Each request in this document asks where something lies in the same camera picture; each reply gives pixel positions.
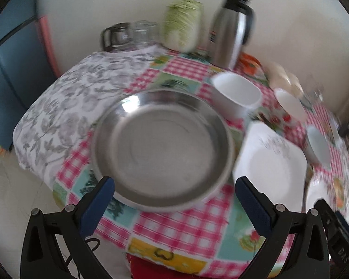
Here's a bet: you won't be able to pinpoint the white square plate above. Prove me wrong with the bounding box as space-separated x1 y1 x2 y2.
233 121 307 212

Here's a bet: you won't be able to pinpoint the bag of steamed buns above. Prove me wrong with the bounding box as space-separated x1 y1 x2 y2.
263 62 304 98

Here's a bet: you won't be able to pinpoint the pink floral round plate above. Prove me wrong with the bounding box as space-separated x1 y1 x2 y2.
304 173 338 212

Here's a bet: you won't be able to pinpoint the stainless steel round pan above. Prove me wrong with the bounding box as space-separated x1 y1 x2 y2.
91 89 235 213

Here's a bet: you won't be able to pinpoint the strawberry pattern bowl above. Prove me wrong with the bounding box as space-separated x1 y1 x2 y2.
274 88 307 123

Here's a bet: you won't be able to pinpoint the black cable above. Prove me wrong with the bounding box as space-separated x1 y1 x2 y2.
64 236 101 279

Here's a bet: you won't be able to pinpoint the orange snack packet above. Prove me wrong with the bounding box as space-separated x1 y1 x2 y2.
239 52 262 77

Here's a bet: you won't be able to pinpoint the light blue bowl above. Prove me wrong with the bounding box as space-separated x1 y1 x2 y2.
303 125 331 170

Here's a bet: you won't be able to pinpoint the napa cabbage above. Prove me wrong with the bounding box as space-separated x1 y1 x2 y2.
162 0 203 53

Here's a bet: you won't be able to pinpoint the clear drinking glass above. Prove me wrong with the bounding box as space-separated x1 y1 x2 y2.
131 20 160 49

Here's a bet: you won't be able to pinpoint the stainless steel thermos jug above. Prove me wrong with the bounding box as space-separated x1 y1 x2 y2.
207 0 255 71

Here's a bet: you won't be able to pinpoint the grey floral tablecloth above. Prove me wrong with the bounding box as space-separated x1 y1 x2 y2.
13 45 166 188

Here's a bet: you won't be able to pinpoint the glass teapot black handle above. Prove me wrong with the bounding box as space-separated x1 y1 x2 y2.
100 22 130 52

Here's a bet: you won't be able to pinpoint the tall clear glass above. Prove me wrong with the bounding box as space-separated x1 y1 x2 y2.
306 83 325 104

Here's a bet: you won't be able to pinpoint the dark blue refrigerator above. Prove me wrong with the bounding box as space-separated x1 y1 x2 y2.
0 0 56 150

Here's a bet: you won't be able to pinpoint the white square bowl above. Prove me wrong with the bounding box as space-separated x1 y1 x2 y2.
211 72 263 122

